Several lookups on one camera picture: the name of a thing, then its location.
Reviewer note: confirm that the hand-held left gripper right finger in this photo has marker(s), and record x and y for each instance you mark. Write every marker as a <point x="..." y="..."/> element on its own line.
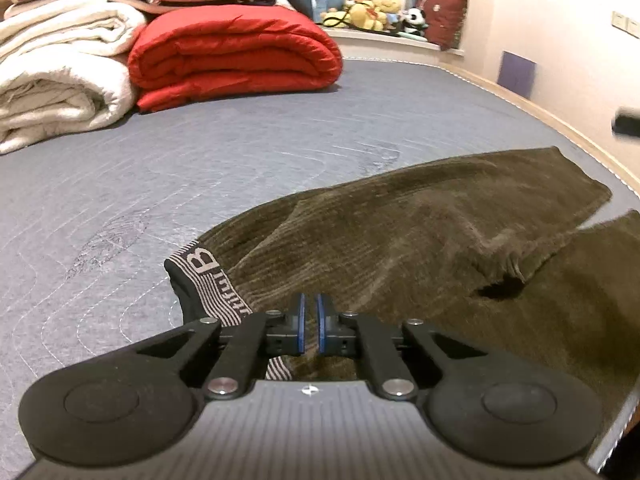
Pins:
<point x="321" y="322"/>

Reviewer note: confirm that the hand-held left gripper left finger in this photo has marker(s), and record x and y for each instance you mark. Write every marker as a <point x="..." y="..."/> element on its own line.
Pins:
<point x="300" y="320"/>

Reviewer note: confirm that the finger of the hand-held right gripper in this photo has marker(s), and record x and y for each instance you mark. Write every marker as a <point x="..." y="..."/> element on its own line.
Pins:
<point x="627" y="122"/>

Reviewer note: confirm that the purple paper sheet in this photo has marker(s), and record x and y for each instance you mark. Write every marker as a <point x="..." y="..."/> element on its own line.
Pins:
<point x="517" y="75"/>

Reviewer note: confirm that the grey quilted mattress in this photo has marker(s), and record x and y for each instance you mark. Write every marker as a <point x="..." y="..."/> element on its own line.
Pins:
<point x="200" y="160"/>

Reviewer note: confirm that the dark red cushion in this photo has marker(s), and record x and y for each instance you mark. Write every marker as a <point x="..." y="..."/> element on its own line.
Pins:
<point x="445" y="20"/>

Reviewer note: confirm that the panda plush toy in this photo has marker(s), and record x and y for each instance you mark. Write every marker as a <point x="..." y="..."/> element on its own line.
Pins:
<point x="415" y="20"/>

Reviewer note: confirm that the white window sill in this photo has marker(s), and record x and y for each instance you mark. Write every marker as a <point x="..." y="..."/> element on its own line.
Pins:
<point x="380" y="45"/>

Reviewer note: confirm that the yellow bear plush toy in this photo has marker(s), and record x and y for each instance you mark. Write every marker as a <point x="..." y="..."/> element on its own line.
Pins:
<point x="387" y="2"/>

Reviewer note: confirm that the red folded quilt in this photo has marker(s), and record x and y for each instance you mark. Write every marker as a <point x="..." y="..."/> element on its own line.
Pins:
<point x="235" y="55"/>

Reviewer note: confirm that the yellow orange plush toy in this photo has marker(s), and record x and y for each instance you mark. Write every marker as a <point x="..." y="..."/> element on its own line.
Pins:
<point x="365" y="15"/>

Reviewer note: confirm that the wooden bed frame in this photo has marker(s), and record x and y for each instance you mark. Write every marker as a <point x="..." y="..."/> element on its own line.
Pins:
<point x="550" y="119"/>

